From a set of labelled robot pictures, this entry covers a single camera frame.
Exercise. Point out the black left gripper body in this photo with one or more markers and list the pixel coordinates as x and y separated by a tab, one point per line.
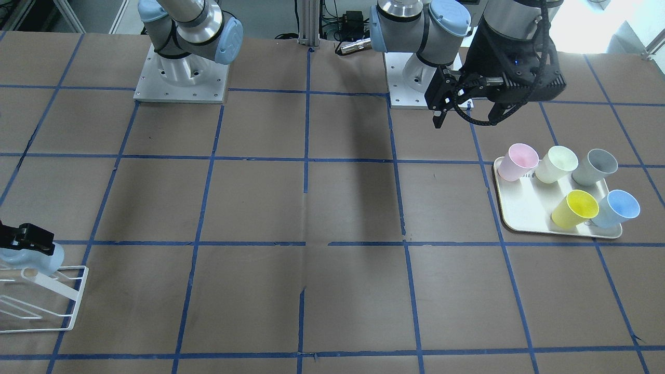
484	48

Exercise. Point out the aluminium frame post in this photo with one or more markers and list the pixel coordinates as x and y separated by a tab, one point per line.
308	20

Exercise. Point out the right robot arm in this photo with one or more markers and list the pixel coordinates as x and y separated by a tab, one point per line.
180	29

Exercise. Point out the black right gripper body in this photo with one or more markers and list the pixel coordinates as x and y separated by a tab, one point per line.
21	236

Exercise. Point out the pink plastic cup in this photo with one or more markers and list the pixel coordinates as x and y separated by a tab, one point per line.
519	160

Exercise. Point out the yellow plastic cup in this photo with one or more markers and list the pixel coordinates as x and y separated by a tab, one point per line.
576	207

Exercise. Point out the grey plastic cup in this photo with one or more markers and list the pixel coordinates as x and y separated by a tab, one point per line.
594	167

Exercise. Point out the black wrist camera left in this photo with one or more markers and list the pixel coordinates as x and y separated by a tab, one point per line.
491	54

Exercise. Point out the pale green plastic cup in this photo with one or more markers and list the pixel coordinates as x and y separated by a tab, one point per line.
558	162

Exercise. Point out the light blue plastic cup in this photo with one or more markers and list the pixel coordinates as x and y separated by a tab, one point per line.
27	258

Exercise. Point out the blue plastic cup on tray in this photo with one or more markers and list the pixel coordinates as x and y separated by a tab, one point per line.
616	207

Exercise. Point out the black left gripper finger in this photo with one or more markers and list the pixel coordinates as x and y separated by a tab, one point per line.
439	117
501	111

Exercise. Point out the cream plastic tray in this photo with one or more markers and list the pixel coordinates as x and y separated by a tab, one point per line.
526	205

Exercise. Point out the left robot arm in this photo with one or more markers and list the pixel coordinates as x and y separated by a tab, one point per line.
434	31

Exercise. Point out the white wire cup rack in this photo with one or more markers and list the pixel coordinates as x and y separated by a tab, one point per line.
33	302

